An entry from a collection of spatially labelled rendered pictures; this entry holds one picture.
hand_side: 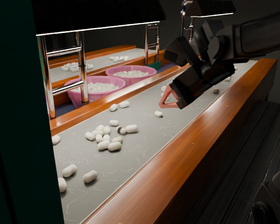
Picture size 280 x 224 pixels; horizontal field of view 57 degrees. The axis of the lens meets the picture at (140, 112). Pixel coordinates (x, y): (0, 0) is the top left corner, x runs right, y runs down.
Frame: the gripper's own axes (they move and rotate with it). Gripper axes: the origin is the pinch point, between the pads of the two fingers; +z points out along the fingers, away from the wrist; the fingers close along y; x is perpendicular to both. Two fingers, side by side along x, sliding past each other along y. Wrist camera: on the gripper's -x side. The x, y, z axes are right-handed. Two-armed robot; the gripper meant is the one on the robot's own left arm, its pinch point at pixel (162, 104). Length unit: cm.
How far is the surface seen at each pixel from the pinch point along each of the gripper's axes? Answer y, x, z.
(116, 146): 9.5, 2.8, 12.6
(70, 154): 16.9, -2.1, 20.5
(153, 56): -101, -32, 53
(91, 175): 22.3, 4.6, 10.0
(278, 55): -226, 20, 10
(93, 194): 25.4, 7.8, 8.8
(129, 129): -0.3, 0.7, 14.6
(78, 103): -16, -20, 45
